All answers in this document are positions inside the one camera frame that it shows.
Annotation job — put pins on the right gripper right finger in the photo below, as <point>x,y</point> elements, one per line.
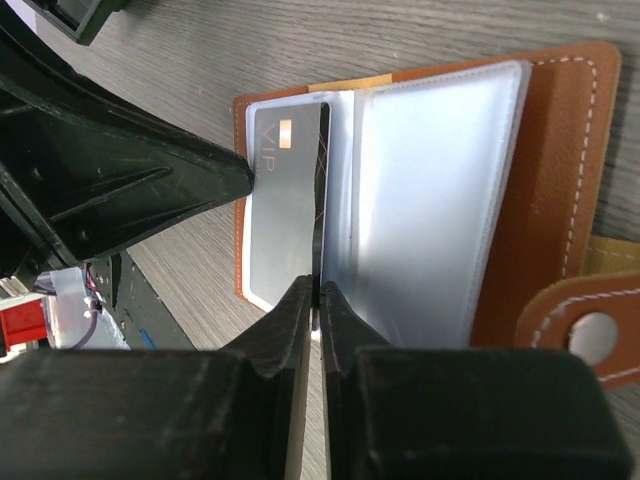
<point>403,413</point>

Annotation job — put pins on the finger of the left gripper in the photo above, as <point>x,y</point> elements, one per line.
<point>85,174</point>

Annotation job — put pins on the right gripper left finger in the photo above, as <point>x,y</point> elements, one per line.
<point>237,412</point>

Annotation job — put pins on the brown leather card holder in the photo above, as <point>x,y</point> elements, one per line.
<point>549,279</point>

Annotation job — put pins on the black card organizer tray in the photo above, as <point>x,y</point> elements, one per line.
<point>80,20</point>

